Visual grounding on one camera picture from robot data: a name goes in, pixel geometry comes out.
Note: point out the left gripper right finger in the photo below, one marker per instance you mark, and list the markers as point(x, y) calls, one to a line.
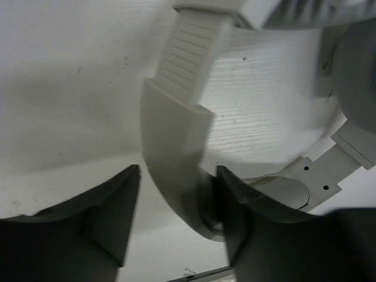
point(268, 241)

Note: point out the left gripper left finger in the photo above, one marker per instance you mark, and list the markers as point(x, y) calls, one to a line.
point(82, 239)

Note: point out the white grey headphones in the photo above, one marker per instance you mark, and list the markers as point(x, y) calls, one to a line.
point(174, 127)

